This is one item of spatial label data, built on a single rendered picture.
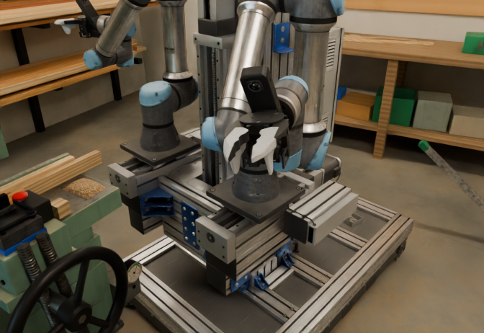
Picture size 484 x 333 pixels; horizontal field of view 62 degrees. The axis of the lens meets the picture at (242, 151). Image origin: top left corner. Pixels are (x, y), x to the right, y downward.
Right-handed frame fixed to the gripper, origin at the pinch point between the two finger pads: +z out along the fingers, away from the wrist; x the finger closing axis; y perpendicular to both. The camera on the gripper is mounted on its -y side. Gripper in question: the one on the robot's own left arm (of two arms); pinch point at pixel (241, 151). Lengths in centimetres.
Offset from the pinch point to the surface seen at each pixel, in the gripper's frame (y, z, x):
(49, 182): 23, -27, 67
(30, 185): 21, -22, 68
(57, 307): 36, 2, 45
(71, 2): -17, -238, 218
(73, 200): 26, -24, 58
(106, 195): 27, -28, 51
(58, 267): 23.5, 2.5, 39.1
